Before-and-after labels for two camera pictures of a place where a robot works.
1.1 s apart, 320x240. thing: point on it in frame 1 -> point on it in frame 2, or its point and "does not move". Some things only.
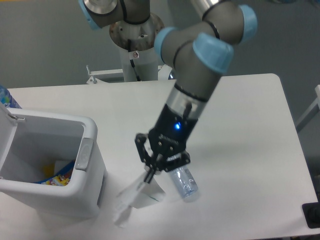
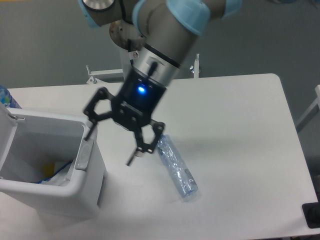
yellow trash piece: [48, 169] does not move
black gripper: [168, 137] -> [139, 95]
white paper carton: [138, 195] -> [60, 178]
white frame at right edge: [313, 111] does not move
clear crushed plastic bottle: [185, 182] does not move
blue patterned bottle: [5, 97] does not move
